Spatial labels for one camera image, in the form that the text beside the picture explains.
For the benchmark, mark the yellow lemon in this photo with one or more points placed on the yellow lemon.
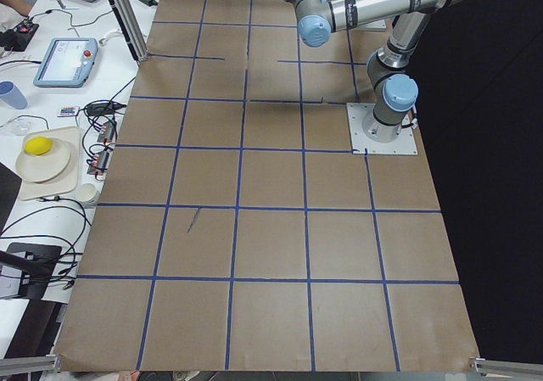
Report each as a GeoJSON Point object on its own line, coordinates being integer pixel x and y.
{"type": "Point", "coordinates": [38, 146]}

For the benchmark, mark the beige round plate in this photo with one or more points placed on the beige round plate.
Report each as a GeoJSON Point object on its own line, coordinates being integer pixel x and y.
{"type": "Point", "coordinates": [42, 168]}

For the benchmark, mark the lower small circuit board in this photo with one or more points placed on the lower small circuit board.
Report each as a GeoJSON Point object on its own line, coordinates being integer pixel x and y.
{"type": "Point", "coordinates": [99, 163]}

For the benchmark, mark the beige rectangular tray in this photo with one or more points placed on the beige rectangular tray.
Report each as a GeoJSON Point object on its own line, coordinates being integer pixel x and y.
{"type": "Point", "coordinates": [68, 179]}

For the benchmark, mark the brown paper table cover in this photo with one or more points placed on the brown paper table cover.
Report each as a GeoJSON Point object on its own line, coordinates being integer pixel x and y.
{"type": "Point", "coordinates": [238, 230]}

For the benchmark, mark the aluminium frame post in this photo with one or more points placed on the aluminium frame post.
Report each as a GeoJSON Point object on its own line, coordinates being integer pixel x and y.
{"type": "Point", "coordinates": [130, 29]}

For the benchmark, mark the black tripod base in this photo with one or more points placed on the black tripod base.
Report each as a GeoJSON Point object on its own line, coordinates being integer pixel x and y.
{"type": "Point", "coordinates": [27, 269]}

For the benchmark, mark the small circuit board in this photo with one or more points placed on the small circuit board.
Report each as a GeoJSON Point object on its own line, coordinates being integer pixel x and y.
{"type": "Point", "coordinates": [99, 163]}
{"type": "Point", "coordinates": [108, 132]}

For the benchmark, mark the near blue teach pendant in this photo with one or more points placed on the near blue teach pendant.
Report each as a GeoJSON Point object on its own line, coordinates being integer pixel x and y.
{"type": "Point", "coordinates": [67, 62]}

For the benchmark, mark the white paper cup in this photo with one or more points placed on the white paper cup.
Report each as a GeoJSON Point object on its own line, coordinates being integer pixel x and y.
{"type": "Point", "coordinates": [87, 194]}

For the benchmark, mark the upper small circuit board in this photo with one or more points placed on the upper small circuit board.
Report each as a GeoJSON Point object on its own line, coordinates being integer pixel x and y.
{"type": "Point", "coordinates": [108, 132]}

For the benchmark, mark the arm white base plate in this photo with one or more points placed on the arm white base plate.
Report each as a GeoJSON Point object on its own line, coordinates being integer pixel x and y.
{"type": "Point", "coordinates": [368, 136]}

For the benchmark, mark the black device with red button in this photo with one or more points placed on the black device with red button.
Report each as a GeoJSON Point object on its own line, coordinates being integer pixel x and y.
{"type": "Point", "coordinates": [18, 39]}

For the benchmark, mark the small remote control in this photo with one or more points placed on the small remote control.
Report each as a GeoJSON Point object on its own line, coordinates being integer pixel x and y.
{"type": "Point", "coordinates": [70, 111]}

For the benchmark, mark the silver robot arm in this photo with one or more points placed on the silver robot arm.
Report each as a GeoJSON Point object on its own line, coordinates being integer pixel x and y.
{"type": "Point", "coordinates": [396, 92]}

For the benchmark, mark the light blue plastic cup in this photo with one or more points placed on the light blue plastic cup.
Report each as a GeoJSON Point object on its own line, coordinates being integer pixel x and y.
{"type": "Point", "coordinates": [12, 96]}

